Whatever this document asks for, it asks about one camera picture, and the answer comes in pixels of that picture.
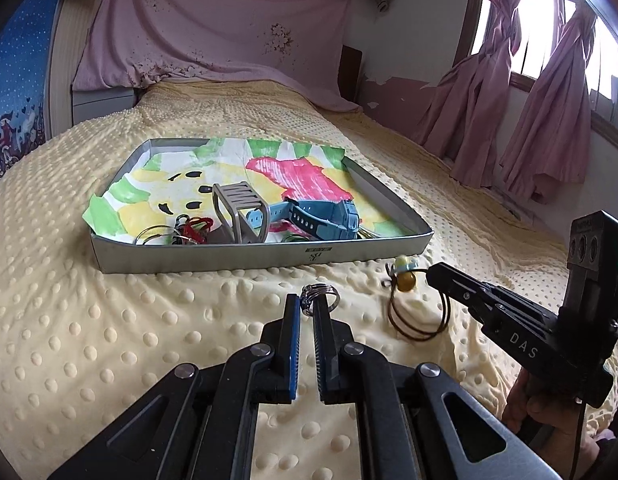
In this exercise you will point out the wooden headboard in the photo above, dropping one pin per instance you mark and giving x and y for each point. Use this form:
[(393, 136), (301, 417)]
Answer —
[(65, 107)]

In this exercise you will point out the light blue smart watch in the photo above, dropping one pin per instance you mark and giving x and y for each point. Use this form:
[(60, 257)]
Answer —
[(320, 219)]

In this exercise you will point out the grey small rack holder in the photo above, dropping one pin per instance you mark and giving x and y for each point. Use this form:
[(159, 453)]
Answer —
[(243, 214)]

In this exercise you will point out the right pink window curtain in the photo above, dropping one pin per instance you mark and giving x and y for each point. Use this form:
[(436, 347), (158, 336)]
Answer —
[(551, 142)]

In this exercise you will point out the window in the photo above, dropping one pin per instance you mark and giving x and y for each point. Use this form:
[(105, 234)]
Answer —
[(542, 22)]

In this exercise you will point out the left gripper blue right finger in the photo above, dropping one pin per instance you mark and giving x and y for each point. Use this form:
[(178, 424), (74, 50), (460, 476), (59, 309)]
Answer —
[(414, 423)]

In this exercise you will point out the blue patterned curtain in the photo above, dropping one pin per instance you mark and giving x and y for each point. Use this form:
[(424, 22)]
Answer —
[(25, 44)]

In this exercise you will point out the black hair clip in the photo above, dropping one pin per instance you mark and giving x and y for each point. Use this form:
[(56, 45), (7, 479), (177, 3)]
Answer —
[(179, 235)]

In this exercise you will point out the colourful drawing paper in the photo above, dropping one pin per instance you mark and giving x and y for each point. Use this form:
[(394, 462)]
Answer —
[(164, 188)]

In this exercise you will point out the left pink window curtain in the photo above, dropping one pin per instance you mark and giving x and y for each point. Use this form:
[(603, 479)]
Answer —
[(463, 118)]

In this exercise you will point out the yellow dotted blanket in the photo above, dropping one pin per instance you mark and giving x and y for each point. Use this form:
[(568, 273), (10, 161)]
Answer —
[(78, 346)]

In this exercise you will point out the grey shallow tray box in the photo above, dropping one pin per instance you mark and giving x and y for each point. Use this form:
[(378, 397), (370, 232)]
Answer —
[(286, 245)]

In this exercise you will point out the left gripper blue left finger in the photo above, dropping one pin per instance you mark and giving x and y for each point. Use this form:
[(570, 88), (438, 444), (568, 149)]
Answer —
[(198, 423)]

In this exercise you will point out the pink window curtain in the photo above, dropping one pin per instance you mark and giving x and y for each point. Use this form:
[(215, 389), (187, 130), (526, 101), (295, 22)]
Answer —
[(463, 118), (551, 142)]

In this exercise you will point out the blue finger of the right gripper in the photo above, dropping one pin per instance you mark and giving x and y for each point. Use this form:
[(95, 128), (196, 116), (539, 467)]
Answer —
[(492, 305)]

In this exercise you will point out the right hand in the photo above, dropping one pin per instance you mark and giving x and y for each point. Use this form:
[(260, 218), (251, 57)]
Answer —
[(569, 451)]

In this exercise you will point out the pink cloth on headboard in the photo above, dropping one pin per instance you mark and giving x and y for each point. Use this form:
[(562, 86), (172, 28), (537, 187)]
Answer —
[(297, 43)]

